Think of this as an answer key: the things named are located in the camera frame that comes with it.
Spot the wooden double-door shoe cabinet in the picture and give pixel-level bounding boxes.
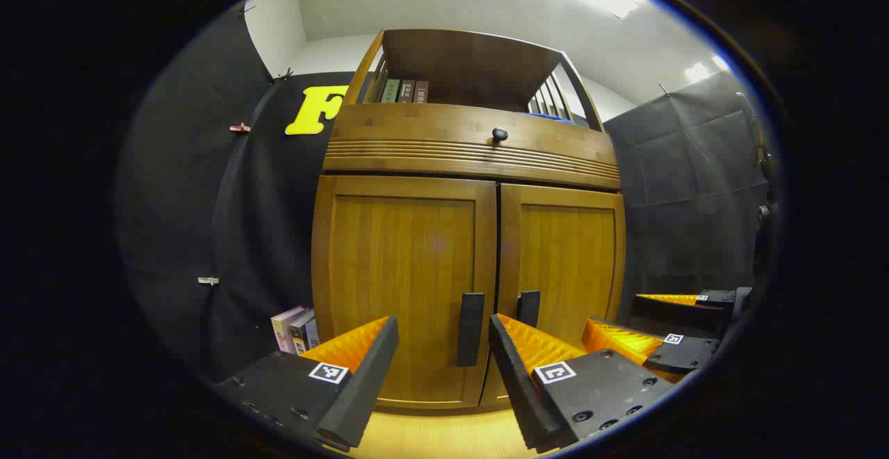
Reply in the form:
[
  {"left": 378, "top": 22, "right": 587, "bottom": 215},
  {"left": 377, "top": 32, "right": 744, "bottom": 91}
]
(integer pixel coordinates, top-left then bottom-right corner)
[{"left": 311, "top": 28, "right": 627, "bottom": 411}]

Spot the wooden ribbed drawer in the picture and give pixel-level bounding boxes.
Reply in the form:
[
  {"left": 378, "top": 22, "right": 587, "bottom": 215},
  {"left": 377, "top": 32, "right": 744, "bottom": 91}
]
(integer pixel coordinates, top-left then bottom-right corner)
[{"left": 323, "top": 103, "right": 622, "bottom": 191}]

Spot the black door handle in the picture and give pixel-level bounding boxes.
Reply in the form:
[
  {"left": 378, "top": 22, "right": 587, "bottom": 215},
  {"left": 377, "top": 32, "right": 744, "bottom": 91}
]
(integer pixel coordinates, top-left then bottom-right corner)
[
  {"left": 456, "top": 292, "right": 485, "bottom": 367},
  {"left": 516, "top": 290, "right": 541, "bottom": 329}
]

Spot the small ceiling light panel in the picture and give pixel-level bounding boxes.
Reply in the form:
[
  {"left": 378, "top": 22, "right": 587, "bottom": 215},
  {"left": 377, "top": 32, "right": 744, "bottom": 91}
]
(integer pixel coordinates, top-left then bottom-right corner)
[{"left": 684, "top": 55, "right": 731, "bottom": 85}]

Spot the wooden shoe cabinet door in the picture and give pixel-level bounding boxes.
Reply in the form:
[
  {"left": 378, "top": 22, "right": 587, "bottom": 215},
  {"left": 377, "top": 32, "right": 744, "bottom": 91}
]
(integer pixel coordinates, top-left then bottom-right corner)
[
  {"left": 479, "top": 183, "right": 627, "bottom": 408},
  {"left": 312, "top": 175, "right": 498, "bottom": 410}
]

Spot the black backdrop cloth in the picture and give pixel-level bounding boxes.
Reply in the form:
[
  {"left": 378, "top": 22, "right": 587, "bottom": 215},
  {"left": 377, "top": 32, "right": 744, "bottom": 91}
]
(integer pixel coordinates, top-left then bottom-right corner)
[
  {"left": 115, "top": 2, "right": 275, "bottom": 376},
  {"left": 603, "top": 70, "right": 772, "bottom": 307},
  {"left": 212, "top": 70, "right": 355, "bottom": 383}
]

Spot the pink book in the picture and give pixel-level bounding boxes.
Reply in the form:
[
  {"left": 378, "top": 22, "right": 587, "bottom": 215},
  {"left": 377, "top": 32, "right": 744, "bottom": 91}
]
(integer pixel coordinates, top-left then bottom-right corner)
[{"left": 271, "top": 306, "right": 306, "bottom": 354}]

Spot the grey book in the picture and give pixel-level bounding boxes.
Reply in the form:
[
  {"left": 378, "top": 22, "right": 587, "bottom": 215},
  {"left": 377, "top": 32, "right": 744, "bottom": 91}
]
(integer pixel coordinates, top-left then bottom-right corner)
[{"left": 289, "top": 310, "right": 315, "bottom": 357}]

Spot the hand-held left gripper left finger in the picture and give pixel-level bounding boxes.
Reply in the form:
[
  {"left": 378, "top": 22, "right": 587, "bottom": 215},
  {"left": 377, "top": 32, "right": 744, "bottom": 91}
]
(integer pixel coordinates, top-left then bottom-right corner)
[{"left": 215, "top": 316, "right": 400, "bottom": 454}]

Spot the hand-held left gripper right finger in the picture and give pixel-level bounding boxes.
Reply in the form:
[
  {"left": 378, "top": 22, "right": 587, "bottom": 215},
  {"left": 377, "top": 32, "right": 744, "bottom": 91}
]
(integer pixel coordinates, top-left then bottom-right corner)
[{"left": 488, "top": 313, "right": 676, "bottom": 454}]

